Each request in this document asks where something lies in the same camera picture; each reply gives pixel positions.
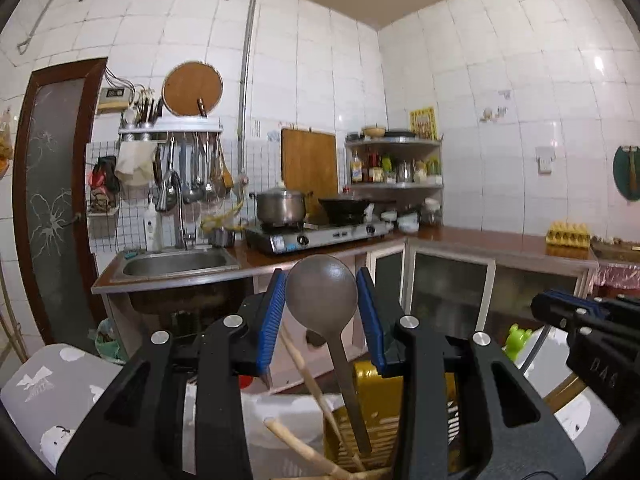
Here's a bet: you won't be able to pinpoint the green handled metal fork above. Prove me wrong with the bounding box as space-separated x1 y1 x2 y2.
502 324 533 362

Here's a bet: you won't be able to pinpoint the grey metal spoon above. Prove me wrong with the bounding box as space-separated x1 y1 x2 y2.
285 255 372 456

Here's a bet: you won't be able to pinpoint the kitchen counter cabinets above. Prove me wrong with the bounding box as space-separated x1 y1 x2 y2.
92 228 598 352

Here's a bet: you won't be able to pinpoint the steel kitchen sink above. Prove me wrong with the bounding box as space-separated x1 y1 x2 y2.
113 248 240 281

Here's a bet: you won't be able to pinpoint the yellow plastic utensil holder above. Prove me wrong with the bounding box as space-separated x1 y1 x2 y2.
323 361 462 474

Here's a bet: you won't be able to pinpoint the yellow egg tray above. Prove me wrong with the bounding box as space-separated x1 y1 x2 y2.
544 221 591 249

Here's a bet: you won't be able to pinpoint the grey polar bear tablecloth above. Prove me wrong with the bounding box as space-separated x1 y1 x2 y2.
0 326 622 480

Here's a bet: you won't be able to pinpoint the black wok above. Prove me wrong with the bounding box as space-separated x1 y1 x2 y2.
318 196 394 226

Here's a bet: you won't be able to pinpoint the steel gas stove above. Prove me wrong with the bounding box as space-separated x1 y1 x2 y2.
244 221 393 255

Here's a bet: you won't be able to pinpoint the steel cooking pot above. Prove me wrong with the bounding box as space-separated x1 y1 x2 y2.
248 181 312 226

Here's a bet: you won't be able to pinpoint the white soap bottle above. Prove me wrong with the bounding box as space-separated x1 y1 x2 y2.
143 200 162 252

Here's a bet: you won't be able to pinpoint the rectangular wooden cutting board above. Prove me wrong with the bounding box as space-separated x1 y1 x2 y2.
281 128 338 223

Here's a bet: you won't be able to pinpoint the hanging utensil rack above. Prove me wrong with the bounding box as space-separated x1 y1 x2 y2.
115 116 234 205

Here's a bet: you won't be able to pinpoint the dark wooden door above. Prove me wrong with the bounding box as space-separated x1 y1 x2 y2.
12 58 106 351

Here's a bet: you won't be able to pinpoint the round wooden cutting board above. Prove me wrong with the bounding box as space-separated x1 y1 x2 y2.
162 61 224 117

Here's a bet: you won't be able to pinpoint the green round wall board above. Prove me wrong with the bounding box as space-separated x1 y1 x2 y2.
613 145 640 202

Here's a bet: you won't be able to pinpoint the white wall socket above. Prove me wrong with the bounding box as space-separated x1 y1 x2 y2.
535 146 555 174

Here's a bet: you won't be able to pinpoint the corner wall shelf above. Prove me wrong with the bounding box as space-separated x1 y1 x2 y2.
345 127 444 193

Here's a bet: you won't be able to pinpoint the yellow wall poster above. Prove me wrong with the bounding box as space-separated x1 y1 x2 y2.
409 106 439 141

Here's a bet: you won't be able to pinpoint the orange bag on wall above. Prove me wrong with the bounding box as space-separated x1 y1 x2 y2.
0 107 14 177

